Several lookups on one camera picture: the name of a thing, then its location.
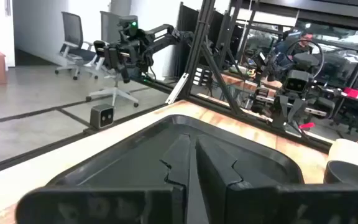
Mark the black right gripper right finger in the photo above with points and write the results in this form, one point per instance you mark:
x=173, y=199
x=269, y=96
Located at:
x=291, y=205

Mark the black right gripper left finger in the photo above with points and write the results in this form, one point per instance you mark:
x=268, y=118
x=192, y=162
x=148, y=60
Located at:
x=104, y=205

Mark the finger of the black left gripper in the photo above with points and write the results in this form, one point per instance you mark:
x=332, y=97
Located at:
x=113, y=59
x=99, y=49

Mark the black bowl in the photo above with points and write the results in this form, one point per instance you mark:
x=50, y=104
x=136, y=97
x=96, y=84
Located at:
x=346, y=174

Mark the white round plate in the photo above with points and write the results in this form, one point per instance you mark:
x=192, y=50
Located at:
x=350, y=152

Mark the black background robot arm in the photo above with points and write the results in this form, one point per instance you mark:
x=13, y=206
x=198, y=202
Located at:
x=294, y=90

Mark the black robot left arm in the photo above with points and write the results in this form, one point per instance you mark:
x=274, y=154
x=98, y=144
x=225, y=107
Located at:
x=160, y=37

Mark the black plastic serving tray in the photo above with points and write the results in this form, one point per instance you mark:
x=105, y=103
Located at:
x=129, y=161

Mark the grey mesh office chair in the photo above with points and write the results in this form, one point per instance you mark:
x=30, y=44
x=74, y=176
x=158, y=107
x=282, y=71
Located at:
x=73, y=34

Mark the office chair with white base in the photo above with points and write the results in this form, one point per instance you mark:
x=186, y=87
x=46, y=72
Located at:
x=113, y=91

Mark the silver metal strip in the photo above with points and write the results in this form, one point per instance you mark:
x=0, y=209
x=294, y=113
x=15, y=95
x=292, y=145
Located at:
x=177, y=88

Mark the black partition panel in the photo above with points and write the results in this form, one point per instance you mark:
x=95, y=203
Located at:
x=186, y=28

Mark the red box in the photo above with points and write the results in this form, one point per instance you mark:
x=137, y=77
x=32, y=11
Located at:
x=351, y=92

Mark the person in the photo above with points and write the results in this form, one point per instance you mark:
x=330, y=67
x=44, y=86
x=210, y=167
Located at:
x=303, y=46

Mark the small grey table camera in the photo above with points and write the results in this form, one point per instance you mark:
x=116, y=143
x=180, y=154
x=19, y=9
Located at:
x=102, y=116

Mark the black aluminium table frame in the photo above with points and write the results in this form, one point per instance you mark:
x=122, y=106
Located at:
x=197, y=46

